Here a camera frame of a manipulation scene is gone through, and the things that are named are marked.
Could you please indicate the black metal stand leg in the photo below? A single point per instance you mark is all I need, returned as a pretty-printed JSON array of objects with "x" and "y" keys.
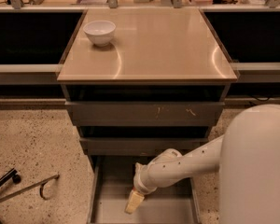
[{"x": 11, "y": 174}]

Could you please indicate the white ceramic bowl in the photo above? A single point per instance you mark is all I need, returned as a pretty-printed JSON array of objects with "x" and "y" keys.
[{"x": 100, "y": 33}]

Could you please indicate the grey open bottom drawer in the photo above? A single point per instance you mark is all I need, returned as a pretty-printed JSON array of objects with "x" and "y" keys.
[{"x": 113, "y": 181}]

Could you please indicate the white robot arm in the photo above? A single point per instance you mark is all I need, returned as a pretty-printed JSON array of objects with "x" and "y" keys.
[{"x": 247, "y": 157}]

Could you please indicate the grey drawer cabinet with counter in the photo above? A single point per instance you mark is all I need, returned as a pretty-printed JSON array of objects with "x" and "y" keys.
[{"x": 156, "y": 55}]

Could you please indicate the white covered gripper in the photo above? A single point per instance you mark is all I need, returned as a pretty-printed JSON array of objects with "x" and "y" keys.
[{"x": 142, "y": 187}]

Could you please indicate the grey middle drawer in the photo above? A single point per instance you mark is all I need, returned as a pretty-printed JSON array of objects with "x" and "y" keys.
[{"x": 137, "y": 146}]

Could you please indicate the grey top drawer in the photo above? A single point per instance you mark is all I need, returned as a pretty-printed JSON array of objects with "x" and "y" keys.
[{"x": 152, "y": 114}]

